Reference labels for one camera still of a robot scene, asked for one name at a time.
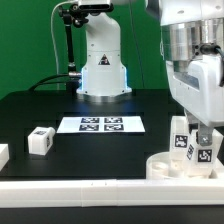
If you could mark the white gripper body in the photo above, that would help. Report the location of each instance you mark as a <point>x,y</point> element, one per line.
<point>198,89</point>

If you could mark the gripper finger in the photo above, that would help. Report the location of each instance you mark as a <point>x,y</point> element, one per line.
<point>204,134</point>
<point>191,120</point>

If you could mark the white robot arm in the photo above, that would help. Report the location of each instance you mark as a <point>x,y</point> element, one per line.
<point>192,45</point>

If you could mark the white marker sheet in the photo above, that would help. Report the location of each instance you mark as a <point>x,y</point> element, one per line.
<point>108,124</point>

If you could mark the white right barrier rail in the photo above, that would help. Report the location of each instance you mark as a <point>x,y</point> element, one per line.
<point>218,170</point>

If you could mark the white barrier rail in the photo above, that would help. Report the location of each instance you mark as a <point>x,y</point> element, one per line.
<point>218,170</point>
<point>4,155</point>
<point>93,193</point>

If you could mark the white front barrier rail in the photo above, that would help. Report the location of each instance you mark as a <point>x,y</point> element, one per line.
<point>93,193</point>

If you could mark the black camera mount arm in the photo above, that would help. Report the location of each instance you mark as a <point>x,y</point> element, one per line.
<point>72,17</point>

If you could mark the white left barrier rail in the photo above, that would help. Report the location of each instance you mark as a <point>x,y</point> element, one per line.
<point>4,155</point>

